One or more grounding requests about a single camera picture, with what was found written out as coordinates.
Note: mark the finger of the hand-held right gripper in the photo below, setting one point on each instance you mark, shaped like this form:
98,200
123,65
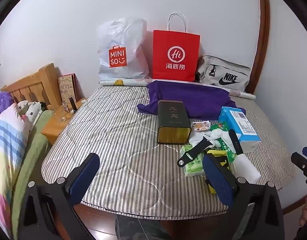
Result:
303,163

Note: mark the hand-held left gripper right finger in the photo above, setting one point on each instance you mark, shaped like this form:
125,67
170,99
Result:
219,181

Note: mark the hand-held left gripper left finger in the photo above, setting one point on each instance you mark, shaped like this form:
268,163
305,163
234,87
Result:
84,178

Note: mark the yellow mesh pouch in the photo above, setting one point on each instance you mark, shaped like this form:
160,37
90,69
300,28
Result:
222,158

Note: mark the green tissue pack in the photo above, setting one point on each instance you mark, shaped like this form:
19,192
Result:
194,166

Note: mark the dark green tin box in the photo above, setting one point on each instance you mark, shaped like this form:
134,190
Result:
172,120

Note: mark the white lint roller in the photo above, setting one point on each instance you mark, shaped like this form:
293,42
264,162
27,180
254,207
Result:
244,167

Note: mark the green white wipes packet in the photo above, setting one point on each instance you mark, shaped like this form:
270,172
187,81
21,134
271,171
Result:
224,145

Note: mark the white cloth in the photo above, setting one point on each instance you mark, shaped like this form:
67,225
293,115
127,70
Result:
197,138

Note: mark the grey striped mattress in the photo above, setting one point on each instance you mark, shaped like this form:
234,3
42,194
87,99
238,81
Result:
118,135

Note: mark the wooden nightstand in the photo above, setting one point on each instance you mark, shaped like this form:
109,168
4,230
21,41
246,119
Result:
53,130

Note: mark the green bed sheet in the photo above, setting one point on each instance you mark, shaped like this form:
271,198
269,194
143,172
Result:
31,155

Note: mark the small orange print packet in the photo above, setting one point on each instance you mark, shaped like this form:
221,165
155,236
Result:
199,126

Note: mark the blue tissue pack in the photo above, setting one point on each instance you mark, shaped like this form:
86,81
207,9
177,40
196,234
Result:
241,125

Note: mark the clear drinking glass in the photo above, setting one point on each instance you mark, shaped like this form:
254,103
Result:
60,116

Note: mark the small white tube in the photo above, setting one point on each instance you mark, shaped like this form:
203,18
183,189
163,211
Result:
75,110

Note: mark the small glass jar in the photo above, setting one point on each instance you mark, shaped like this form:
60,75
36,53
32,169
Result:
66,107

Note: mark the person's patterned pants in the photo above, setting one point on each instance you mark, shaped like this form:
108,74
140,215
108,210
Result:
141,228

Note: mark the black bottle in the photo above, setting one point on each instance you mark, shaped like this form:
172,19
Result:
72,103

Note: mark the polka dot pillow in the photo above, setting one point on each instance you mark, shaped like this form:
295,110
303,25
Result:
33,112

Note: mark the colourful striped pillow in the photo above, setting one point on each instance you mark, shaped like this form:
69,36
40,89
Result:
6,142

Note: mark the purple towel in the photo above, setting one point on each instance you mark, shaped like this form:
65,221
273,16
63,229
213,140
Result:
193,97

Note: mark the illustrated book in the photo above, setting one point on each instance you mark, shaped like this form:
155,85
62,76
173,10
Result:
67,88

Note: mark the rolled white printed poster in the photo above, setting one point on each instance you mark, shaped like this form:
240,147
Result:
118,82

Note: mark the wooden headboard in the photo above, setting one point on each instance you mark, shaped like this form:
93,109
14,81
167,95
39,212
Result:
36,83

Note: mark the grey sling bag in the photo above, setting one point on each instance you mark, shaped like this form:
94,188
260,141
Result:
226,75

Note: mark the purple plush toy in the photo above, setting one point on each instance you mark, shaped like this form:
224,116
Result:
3,102

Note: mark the red paper bag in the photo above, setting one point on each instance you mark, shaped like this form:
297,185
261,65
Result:
176,55

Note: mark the white plastic shopping bag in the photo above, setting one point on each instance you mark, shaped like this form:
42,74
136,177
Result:
118,45

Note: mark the wooden door frame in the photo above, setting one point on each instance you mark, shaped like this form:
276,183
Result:
263,30

